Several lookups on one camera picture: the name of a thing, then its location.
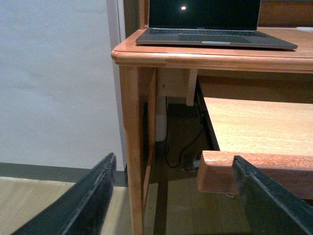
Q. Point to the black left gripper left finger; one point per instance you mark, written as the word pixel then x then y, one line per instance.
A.
pixel 82 209

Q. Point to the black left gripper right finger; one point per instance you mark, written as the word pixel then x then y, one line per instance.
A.
pixel 270 208

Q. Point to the wooden pull-out keyboard tray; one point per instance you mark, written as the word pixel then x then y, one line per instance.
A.
pixel 267 122

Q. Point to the white pipe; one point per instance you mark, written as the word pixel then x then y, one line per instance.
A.
pixel 161 118

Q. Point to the wooden desk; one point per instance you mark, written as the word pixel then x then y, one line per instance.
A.
pixel 147 72

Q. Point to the grey open laptop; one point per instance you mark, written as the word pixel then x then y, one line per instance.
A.
pixel 221 23

